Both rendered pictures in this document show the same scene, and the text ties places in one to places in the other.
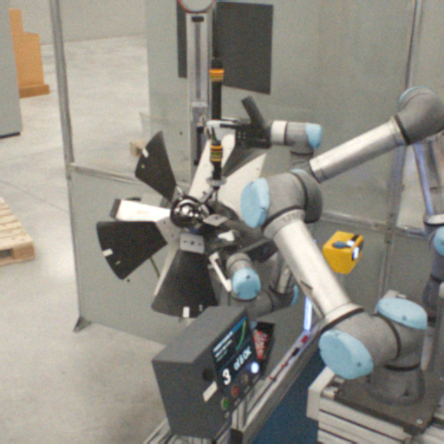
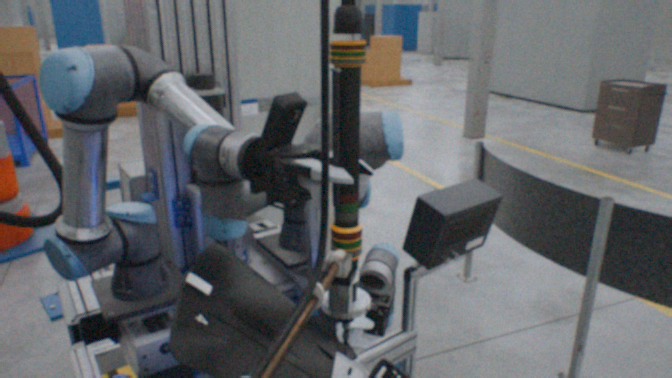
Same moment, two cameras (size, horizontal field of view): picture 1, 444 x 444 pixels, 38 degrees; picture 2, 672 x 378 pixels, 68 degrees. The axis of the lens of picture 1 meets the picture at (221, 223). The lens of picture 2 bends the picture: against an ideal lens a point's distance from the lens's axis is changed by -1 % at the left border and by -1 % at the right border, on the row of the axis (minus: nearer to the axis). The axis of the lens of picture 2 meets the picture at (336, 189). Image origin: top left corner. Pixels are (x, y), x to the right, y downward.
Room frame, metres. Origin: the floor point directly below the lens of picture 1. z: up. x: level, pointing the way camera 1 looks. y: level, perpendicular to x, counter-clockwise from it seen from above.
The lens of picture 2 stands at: (2.60, 0.25, 1.72)
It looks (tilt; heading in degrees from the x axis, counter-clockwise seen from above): 19 degrees down; 204
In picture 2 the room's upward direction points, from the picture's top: straight up
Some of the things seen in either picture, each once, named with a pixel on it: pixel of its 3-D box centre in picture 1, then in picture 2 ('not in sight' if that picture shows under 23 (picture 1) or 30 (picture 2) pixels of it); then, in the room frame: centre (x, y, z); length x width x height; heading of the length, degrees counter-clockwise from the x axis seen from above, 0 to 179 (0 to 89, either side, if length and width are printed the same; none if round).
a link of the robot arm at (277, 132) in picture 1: (278, 133); (246, 156); (1.97, -0.18, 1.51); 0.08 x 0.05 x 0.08; 162
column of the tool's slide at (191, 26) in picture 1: (199, 218); not in sight; (2.74, 0.10, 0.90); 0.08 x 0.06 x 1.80; 97
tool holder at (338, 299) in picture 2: (216, 167); (344, 278); (2.04, 0.02, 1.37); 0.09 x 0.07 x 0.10; 7
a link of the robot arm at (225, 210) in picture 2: (300, 168); (230, 202); (1.93, -0.25, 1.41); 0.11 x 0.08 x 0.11; 172
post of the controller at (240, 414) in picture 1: (240, 395); (409, 299); (1.39, -0.05, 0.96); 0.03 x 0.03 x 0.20; 62
